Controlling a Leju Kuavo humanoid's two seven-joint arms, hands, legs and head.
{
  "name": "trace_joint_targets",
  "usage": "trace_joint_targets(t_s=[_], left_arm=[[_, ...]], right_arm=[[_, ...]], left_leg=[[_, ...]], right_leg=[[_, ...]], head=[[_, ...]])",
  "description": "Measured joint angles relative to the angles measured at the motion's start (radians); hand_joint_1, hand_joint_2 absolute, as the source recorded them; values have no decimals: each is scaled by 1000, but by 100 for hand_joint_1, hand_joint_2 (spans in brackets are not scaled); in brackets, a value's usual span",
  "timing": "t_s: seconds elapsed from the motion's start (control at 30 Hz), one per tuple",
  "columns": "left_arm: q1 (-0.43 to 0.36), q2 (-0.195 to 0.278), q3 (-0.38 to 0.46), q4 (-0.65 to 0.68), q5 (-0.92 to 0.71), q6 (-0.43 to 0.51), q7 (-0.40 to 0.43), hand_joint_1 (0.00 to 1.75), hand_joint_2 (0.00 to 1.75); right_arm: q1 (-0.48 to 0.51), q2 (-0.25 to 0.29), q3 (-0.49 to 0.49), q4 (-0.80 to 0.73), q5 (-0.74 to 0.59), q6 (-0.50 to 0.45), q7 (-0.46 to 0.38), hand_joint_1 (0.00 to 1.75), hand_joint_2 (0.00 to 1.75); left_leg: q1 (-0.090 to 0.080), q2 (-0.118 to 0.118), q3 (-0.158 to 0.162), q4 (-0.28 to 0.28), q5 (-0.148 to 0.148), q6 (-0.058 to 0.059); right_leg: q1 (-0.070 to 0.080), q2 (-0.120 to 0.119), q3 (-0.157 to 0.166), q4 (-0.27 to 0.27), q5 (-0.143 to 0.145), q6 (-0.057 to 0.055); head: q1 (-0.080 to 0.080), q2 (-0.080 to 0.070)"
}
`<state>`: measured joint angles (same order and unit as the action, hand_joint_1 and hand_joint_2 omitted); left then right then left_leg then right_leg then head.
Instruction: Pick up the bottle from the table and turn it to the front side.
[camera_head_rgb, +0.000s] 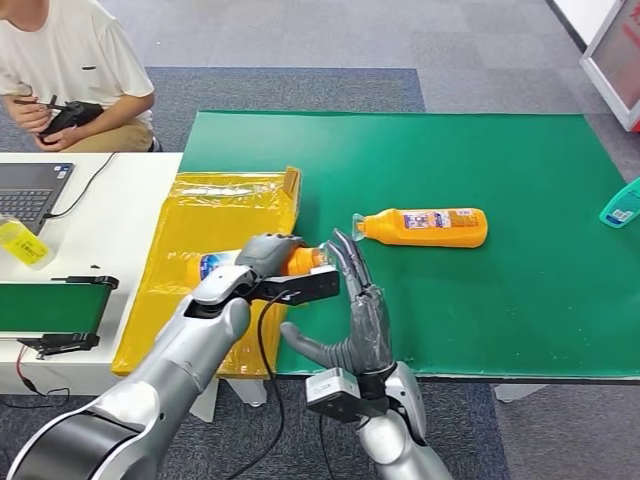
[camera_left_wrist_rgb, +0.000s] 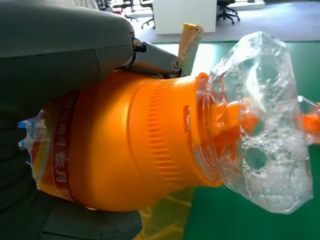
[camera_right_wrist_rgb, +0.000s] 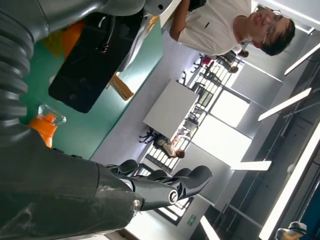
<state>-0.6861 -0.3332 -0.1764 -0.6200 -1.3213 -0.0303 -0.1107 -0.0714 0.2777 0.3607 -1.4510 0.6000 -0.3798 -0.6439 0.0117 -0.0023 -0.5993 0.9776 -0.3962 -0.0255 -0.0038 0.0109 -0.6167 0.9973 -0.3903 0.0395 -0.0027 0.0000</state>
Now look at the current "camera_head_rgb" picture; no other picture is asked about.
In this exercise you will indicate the person's right hand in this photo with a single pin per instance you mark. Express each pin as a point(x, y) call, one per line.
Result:
point(30, 114)

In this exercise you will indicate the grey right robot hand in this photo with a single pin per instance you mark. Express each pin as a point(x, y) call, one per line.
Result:
point(370, 331)

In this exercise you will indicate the person's left hand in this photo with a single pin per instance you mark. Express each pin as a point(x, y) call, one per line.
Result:
point(57, 140)

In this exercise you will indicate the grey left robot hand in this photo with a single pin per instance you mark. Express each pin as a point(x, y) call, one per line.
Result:
point(267, 255)

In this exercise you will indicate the black remote controller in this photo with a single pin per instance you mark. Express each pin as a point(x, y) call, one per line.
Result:
point(75, 114)

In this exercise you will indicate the orange bottle with clear cap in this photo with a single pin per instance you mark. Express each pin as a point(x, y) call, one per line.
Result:
point(300, 260)
point(390, 229)

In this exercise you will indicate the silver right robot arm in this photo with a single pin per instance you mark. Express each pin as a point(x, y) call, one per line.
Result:
point(395, 437)

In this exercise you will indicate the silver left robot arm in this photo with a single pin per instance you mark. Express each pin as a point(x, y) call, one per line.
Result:
point(190, 358)

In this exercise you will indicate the clear bottle with yellow label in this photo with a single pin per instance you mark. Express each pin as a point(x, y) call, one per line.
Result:
point(25, 248)

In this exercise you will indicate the teal plastic bottle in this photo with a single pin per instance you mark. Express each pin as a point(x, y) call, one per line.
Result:
point(624, 206)

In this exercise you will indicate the dark grey laptop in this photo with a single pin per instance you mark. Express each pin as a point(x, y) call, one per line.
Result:
point(25, 191)

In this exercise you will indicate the person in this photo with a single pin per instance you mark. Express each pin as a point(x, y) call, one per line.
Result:
point(65, 46)

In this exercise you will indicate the yellow plastic-wrapped cardboard sheet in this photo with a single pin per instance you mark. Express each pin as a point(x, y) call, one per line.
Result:
point(210, 212)

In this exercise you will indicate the white table leg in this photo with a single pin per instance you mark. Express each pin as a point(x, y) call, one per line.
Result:
point(250, 392)

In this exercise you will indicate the green table mat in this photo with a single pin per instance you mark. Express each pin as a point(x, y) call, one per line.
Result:
point(400, 159)

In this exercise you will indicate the white table foot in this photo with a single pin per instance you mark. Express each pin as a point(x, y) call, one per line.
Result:
point(515, 393)

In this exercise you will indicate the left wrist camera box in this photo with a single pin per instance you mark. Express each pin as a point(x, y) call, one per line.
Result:
point(310, 286)

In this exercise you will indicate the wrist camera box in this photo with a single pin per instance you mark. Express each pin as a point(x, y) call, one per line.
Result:
point(310, 286)
point(335, 397)

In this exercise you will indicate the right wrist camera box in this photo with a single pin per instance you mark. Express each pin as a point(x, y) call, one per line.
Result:
point(335, 397)

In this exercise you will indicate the white and red sign frame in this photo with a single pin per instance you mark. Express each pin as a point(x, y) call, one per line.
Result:
point(620, 60)

